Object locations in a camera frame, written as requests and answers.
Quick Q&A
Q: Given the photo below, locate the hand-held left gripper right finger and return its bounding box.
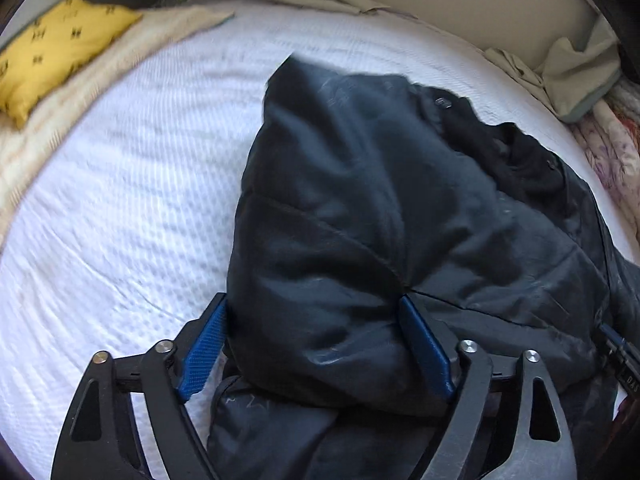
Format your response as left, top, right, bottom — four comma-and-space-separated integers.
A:
397, 294, 579, 480

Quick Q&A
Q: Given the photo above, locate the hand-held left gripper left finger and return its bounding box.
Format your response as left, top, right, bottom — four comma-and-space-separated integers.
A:
50, 292, 229, 480

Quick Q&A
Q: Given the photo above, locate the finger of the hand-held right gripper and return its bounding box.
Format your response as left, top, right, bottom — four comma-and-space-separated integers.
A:
597, 322, 627, 356

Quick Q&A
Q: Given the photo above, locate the black puffer jacket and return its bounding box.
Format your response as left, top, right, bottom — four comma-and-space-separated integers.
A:
207, 52, 640, 480

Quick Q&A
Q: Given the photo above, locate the white mattress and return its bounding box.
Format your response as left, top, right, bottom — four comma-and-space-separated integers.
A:
0, 0, 640, 480

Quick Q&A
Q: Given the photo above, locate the floral blanket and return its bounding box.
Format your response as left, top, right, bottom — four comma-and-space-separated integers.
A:
570, 80, 640, 241

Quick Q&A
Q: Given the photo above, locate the sage green cloth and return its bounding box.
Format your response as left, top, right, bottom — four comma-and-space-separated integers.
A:
484, 15, 624, 124

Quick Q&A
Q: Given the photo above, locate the cream fleece blanket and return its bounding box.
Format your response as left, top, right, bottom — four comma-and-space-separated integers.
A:
0, 5, 236, 246

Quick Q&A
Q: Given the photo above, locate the yellow patterned pillow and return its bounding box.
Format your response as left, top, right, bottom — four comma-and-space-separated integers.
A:
0, 0, 143, 131

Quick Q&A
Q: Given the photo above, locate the beige padded headboard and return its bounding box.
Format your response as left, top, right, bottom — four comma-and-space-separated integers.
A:
280, 0, 612, 63

